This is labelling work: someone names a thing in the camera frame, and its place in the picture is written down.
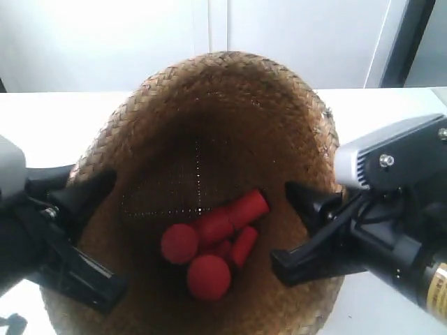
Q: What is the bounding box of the brown woven basket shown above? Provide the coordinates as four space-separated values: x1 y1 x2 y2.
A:
42 52 343 334

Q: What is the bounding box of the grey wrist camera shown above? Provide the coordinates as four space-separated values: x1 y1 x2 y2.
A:
334 114 446 191
0 136 27 207

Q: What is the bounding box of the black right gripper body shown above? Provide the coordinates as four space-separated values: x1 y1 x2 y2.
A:
345 174 446 290

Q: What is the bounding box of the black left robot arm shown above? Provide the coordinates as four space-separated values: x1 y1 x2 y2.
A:
1 165 128 314

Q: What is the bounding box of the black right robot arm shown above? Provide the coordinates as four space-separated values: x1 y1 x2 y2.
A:
270 175 446 322

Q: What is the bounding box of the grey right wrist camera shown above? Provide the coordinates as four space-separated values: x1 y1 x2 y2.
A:
334 114 446 191

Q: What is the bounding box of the dark vertical post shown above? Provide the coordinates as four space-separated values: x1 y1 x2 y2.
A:
379 0 436 88

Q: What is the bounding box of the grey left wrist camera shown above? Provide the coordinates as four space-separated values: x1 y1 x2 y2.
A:
0 136 27 207

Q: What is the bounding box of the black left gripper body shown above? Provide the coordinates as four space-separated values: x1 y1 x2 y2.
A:
1 167 79 290

